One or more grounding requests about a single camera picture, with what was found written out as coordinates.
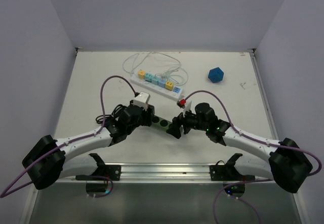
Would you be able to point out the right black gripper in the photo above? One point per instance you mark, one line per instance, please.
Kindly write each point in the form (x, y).
(174, 129)

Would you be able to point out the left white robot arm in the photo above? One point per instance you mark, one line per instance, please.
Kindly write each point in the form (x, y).
(45, 161)

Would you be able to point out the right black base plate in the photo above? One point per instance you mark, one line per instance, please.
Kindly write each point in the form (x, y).
(226, 171)

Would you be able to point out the white power strip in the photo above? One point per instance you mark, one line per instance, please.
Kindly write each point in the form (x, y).
(175, 94)

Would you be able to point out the aluminium rail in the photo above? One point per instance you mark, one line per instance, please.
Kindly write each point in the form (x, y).
(138, 172)
(263, 94)

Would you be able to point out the teal plug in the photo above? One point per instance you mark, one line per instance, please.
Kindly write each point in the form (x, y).
(148, 77)

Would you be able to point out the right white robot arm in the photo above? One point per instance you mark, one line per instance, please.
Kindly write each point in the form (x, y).
(281, 161)

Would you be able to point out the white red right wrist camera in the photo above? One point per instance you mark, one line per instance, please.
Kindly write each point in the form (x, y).
(185, 105)

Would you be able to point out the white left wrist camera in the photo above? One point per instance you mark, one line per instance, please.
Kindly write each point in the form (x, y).
(142, 100)

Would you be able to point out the aluminium right side rail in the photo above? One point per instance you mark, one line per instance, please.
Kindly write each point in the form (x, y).
(263, 94)

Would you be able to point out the light blue plug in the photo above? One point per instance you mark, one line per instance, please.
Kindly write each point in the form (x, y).
(155, 80)

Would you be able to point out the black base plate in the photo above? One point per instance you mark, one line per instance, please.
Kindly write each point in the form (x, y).
(226, 171)
(102, 171)

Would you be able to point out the yellow plug right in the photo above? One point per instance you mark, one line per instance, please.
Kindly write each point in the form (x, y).
(169, 85)

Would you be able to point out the aluminium front rail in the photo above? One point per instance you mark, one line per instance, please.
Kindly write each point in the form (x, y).
(138, 172)

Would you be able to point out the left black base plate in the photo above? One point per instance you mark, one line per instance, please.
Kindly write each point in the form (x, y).
(102, 171)

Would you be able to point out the green power strip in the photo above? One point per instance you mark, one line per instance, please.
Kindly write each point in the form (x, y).
(161, 123)

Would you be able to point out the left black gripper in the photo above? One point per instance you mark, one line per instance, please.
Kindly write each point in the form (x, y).
(147, 116)

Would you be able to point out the blue plug adapter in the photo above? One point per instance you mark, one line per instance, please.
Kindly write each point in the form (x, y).
(216, 75)

